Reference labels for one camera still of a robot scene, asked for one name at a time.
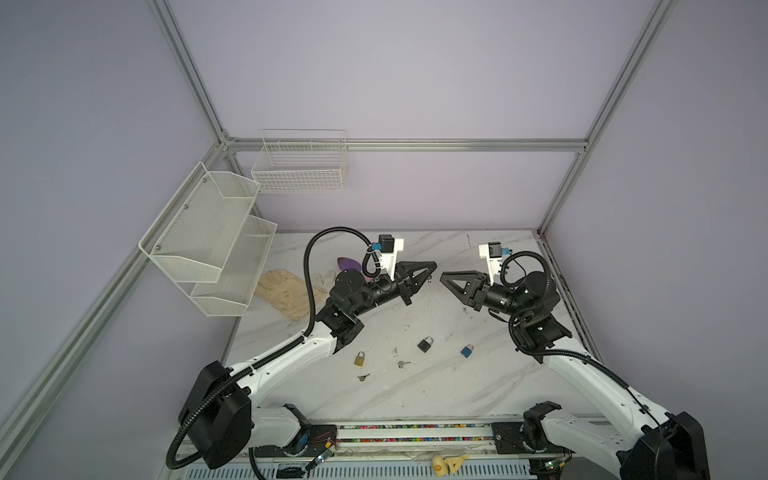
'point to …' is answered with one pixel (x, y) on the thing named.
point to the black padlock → (424, 345)
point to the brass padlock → (359, 359)
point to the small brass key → (362, 378)
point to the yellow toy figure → (440, 464)
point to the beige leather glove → (288, 293)
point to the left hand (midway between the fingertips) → (435, 266)
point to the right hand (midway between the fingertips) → (441, 282)
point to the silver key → (401, 363)
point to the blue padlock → (467, 350)
